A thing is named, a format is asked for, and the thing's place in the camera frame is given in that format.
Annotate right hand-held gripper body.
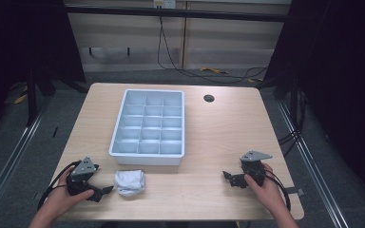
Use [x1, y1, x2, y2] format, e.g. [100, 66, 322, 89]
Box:
[240, 150, 274, 188]

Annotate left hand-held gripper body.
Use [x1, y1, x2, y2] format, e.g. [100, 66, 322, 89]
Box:
[66, 156, 105, 203]

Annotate person's right hand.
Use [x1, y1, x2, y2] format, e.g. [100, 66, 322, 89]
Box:
[243, 162, 288, 213]

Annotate person's left hand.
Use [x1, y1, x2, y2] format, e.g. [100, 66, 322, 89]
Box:
[45, 167, 95, 219]

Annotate white rolled socks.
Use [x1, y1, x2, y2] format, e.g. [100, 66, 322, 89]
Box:
[113, 169, 146, 198]

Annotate white compartment storage box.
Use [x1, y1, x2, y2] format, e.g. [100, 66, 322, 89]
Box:
[108, 88, 185, 166]

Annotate black metal stand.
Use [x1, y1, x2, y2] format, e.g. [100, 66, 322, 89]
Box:
[25, 67, 40, 127]

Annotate yellow tape strip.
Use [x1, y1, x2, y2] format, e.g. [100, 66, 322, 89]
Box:
[200, 66, 229, 76]
[13, 85, 29, 105]

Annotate black curtain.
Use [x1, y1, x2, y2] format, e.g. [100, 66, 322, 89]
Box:
[0, 0, 87, 141]
[261, 0, 365, 208]

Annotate beige wooden cabinet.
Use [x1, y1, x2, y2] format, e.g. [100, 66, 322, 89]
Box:
[64, 0, 293, 72]

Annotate black horizontal bar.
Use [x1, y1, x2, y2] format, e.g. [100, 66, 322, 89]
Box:
[64, 4, 290, 24]

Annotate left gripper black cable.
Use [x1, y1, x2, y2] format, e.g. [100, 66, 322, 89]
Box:
[37, 160, 82, 212]

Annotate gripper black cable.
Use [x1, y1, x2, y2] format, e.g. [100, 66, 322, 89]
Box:
[263, 169, 292, 213]
[37, 160, 82, 212]

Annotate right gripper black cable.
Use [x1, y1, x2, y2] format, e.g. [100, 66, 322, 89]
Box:
[263, 169, 292, 213]

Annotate grey bracket on table edge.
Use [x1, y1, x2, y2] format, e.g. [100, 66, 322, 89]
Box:
[284, 187, 305, 196]

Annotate black cable bundle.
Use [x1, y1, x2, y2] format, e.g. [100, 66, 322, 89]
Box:
[277, 89, 309, 157]

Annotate metal floor rail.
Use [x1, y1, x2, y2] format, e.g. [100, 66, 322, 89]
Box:
[0, 103, 47, 220]
[277, 101, 350, 228]

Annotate black hanging wall cable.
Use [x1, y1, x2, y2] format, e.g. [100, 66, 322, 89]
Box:
[156, 15, 269, 86]

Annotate white wall socket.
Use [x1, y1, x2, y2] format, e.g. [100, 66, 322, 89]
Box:
[152, 0, 177, 10]

